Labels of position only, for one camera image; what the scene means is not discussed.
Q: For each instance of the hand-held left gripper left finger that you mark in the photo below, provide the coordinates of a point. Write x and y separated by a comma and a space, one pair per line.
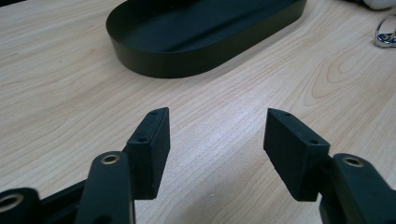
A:
148, 161

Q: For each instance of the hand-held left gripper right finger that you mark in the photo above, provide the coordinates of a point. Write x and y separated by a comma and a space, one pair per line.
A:
294, 158

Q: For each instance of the black key rack with tray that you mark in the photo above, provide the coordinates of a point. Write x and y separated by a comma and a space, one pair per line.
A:
162, 63

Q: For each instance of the silver keyring with keys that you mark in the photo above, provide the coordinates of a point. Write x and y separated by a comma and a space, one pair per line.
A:
384, 39

